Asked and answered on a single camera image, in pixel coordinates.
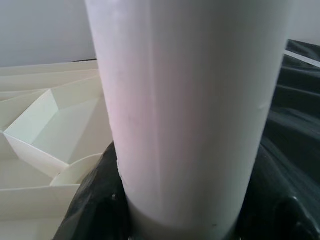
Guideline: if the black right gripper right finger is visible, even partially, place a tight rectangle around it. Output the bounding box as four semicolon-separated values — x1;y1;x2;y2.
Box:
229;143;320;240

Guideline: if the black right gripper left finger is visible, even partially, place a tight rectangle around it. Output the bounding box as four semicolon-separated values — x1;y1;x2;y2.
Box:
53;142;133;240

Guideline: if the white plastic table top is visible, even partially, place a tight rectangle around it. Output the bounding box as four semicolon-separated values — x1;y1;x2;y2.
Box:
0;61;118;240

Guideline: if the white plastic table leg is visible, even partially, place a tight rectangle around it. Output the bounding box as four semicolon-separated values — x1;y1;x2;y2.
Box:
83;0;293;240

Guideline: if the black table cover sheet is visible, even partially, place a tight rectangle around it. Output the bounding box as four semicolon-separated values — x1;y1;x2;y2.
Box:
237;38;320;240

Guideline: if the white tape strip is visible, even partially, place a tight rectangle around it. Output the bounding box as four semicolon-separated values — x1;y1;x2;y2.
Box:
283;49;320;68

